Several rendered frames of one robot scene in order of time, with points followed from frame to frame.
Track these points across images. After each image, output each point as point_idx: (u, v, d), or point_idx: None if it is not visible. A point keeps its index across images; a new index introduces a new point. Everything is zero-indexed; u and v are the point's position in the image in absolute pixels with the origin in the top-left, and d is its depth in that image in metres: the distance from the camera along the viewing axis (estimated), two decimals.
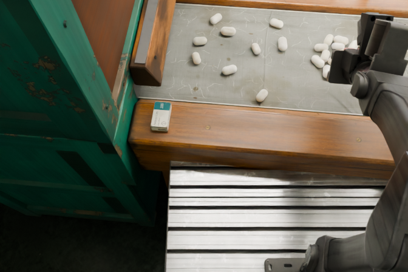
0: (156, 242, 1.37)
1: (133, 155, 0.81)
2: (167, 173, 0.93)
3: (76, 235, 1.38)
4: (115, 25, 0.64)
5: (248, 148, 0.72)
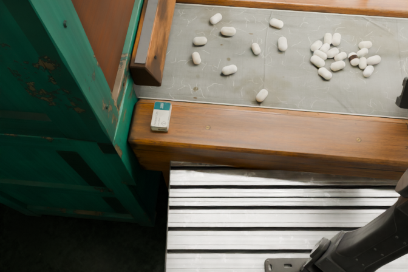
0: (156, 242, 1.37)
1: (133, 155, 0.81)
2: (167, 173, 0.93)
3: (76, 235, 1.38)
4: (115, 25, 0.64)
5: (248, 148, 0.72)
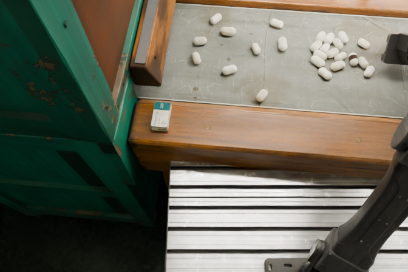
0: (156, 242, 1.37)
1: (133, 155, 0.81)
2: (167, 173, 0.93)
3: (76, 235, 1.38)
4: (115, 25, 0.64)
5: (248, 148, 0.72)
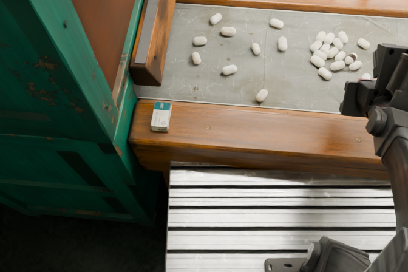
0: (156, 242, 1.37)
1: (133, 155, 0.81)
2: (167, 173, 0.93)
3: (76, 235, 1.38)
4: (115, 25, 0.64)
5: (248, 148, 0.72)
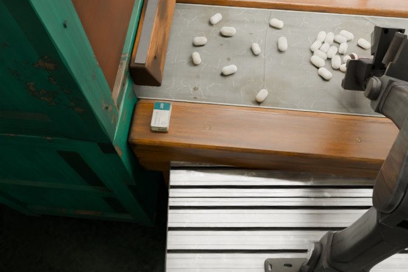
0: (156, 242, 1.37)
1: (133, 155, 0.81)
2: (167, 173, 0.93)
3: (76, 235, 1.38)
4: (115, 25, 0.64)
5: (248, 148, 0.72)
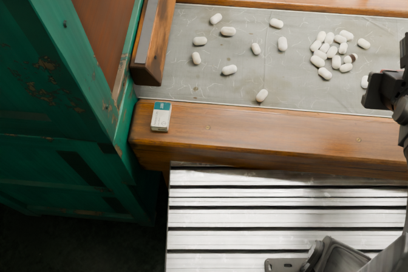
0: (156, 242, 1.37)
1: (133, 155, 0.81)
2: (167, 173, 0.93)
3: (76, 235, 1.38)
4: (115, 25, 0.64)
5: (248, 148, 0.72)
